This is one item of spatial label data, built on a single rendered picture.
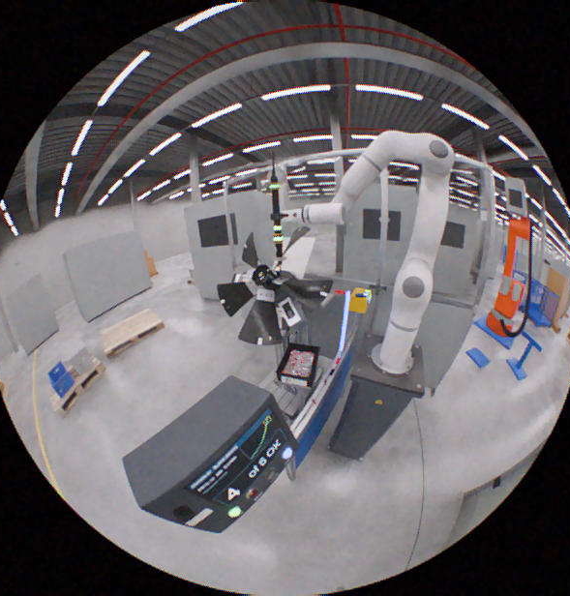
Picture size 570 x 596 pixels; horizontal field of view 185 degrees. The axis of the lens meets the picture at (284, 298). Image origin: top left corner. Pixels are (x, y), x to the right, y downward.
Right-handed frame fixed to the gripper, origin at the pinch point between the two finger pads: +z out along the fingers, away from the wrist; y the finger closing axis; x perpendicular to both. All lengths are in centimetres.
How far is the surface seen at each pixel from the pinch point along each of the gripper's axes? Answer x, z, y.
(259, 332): -53, 1, -20
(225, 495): -33, -42, -74
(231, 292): -40, 30, -11
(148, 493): -25, -38, -80
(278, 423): -31, -41, -59
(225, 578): -150, -58, -158
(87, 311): -121, 528, -176
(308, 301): -35.9, -19.7, -8.3
